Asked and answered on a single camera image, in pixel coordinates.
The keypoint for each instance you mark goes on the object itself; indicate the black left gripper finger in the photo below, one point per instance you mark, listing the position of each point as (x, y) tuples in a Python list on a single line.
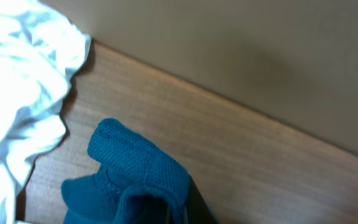
[(198, 211)]

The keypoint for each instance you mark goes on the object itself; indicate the teal blue polo shirt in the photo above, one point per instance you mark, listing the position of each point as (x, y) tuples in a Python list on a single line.
[(135, 183)]

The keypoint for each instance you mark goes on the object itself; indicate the white t-shirt black lettering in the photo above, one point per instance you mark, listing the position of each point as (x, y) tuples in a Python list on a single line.
[(40, 51)]

